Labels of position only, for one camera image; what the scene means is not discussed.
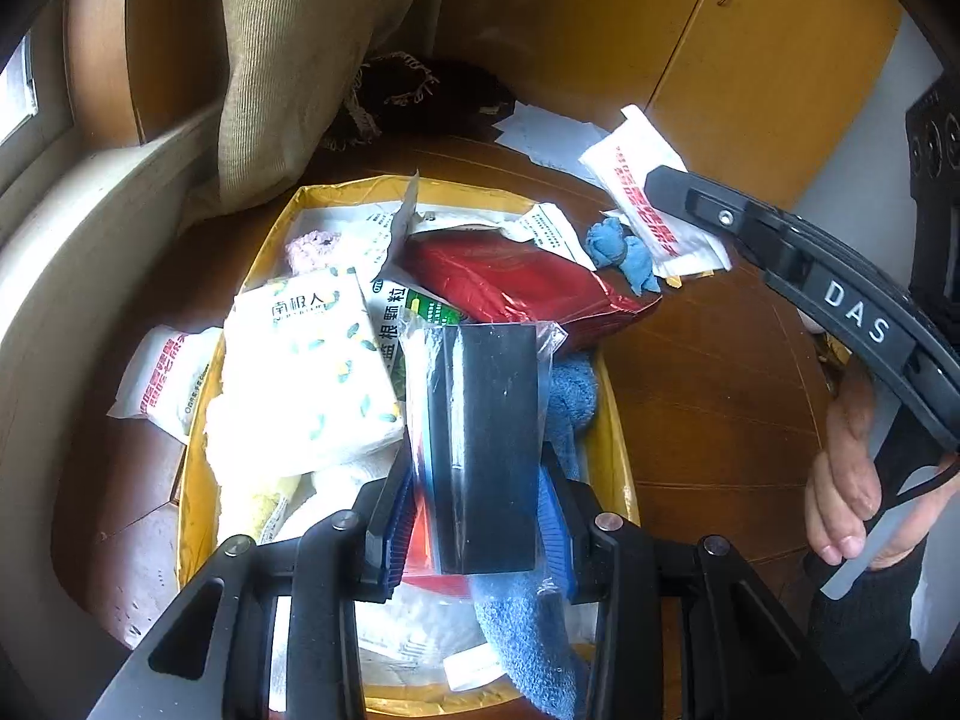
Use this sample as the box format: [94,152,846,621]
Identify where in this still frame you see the blue knitted towel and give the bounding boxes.
[470,353,599,718]

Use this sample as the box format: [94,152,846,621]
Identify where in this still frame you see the black item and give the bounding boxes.
[400,316,566,575]

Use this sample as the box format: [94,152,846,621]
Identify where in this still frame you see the red white packet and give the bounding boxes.
[576,104,734,281]

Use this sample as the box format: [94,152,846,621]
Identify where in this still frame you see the dark red foil bag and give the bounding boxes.
[395,231,659,355]

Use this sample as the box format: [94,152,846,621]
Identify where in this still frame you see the black sleeve forearm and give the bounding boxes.
[807,544,960,718]

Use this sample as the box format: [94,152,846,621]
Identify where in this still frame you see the right hand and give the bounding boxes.
[804,358,958,571]

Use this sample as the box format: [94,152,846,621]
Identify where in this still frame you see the yellow towel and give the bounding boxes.
[251,475,314,543]

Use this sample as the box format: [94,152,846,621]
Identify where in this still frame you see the green dotted tissue pack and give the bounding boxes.
[205,268,404,488]

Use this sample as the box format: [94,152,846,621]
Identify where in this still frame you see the small blue cloth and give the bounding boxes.
[584,218,661,296]

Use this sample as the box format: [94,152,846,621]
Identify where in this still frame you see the yellow cardboard box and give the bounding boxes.
[175,172,643,717]

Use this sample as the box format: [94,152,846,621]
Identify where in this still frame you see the wooden wardrobe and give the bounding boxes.
[436,0,901,208]

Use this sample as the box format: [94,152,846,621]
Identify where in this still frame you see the green white medicine packet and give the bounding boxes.
[359,276,470,407]

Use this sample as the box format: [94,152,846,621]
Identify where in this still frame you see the white paper sheets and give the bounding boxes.
[493,103,608,188]

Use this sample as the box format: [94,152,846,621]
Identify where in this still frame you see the red white packet outside box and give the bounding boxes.
[107,325,221,444]

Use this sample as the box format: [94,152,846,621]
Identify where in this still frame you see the dark tasselled cloth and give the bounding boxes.
[320,50,516,153]

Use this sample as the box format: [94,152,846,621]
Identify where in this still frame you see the beige curtain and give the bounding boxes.
[122,0,459,220]

